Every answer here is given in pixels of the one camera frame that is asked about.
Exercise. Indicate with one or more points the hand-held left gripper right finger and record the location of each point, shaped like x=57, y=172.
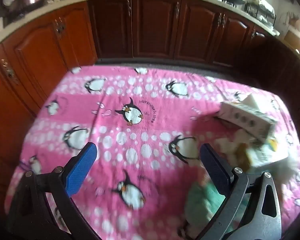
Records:
x=215, y=170

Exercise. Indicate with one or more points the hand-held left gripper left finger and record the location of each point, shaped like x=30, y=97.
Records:
x=81, y=170

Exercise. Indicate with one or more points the white medicine box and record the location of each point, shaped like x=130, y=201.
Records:
x=242, y=118

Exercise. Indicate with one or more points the blue-green plastic packet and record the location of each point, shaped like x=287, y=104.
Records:
x=205, y=195

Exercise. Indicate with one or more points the orange-brown wrapper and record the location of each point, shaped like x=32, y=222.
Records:
x=243, y=155

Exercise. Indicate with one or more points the white foam block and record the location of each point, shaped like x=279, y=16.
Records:
x=251, y=102

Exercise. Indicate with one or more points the pink penguin print blanket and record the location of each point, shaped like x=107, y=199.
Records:
x=140, y=92

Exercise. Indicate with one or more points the cardboard box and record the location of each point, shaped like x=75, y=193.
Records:
x=293, y=41

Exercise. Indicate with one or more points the wooden kitchen cabinet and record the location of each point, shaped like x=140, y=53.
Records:
x=155, y=25

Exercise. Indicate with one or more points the black dish rack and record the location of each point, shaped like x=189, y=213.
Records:
x=261, y=12

